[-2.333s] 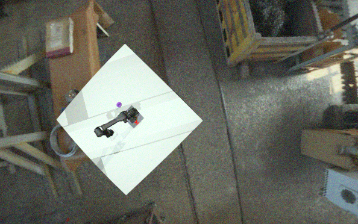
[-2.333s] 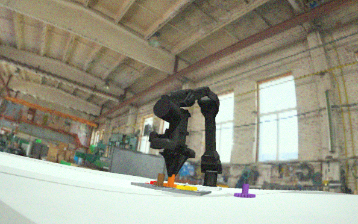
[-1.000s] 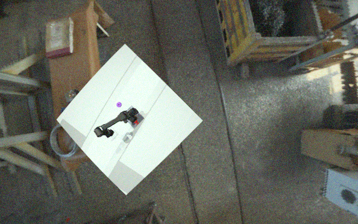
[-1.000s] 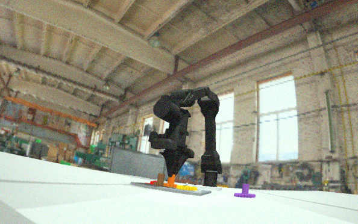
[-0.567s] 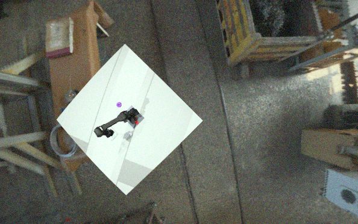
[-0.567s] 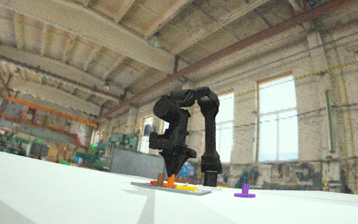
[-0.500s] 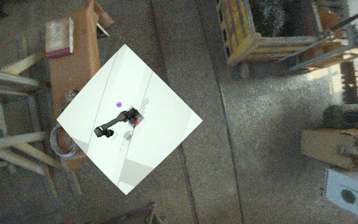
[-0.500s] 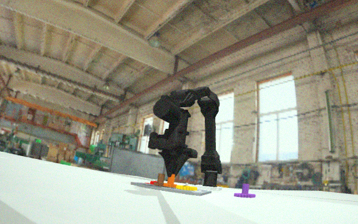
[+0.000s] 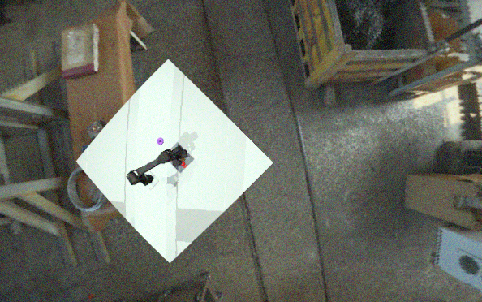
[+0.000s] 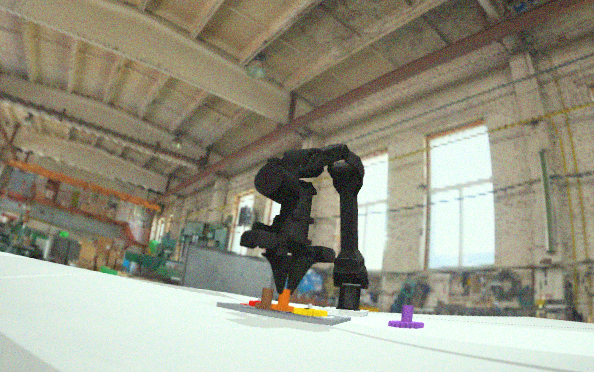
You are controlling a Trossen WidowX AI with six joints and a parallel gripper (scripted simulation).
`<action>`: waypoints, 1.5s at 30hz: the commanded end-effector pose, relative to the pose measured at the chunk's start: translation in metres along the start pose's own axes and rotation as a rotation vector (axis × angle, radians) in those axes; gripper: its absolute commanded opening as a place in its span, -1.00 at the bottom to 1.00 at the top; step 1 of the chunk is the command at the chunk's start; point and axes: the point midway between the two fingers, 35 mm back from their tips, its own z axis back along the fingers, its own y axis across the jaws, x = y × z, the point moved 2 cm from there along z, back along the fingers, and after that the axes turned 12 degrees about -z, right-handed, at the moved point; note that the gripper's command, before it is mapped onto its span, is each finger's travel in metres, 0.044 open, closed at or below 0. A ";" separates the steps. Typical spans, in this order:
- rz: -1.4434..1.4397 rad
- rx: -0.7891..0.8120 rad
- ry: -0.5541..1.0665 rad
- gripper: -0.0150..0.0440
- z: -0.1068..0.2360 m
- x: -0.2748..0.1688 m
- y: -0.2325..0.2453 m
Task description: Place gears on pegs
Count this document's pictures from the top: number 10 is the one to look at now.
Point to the orange gear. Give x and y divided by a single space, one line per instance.
283 302

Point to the yellow gear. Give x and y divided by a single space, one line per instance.
309 312

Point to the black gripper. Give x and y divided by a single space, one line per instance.
291 237

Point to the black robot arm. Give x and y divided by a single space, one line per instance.
279 181

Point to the purple gear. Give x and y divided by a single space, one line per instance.
406 319

